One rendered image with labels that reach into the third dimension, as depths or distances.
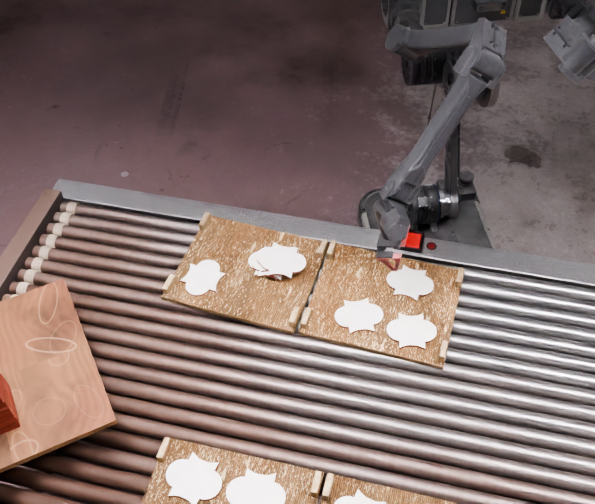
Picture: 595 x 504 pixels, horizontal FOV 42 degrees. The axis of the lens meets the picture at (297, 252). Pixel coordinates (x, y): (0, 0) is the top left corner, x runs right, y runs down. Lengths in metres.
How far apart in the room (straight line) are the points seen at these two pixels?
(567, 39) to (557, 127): 2.34
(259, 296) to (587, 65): 1.07
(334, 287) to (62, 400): 0.82
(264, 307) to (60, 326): 0.56
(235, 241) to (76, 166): 1.94
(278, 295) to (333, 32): 2.94
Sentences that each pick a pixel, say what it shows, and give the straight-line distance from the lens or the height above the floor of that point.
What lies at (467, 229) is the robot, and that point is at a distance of 3.41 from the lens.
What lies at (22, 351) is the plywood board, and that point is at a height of 1.04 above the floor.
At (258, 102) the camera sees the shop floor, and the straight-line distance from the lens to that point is 4.42.
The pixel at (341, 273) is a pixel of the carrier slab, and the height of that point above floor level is 0.94.
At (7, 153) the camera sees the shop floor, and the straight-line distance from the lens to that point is 4.42.
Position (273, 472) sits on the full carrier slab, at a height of 0.94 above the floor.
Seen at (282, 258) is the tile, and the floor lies 0.97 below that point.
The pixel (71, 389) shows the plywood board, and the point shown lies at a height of 1.04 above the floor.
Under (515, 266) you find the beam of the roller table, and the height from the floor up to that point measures 0.91.
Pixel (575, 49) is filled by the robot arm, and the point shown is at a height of 1.59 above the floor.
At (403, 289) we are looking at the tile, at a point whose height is 0.94.
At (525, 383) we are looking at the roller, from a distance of 2.16.
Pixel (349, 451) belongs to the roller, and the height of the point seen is 0.92.
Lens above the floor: 2.71
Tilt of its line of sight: 49 degrees down
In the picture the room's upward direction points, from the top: 2 degrees counter-clockwise
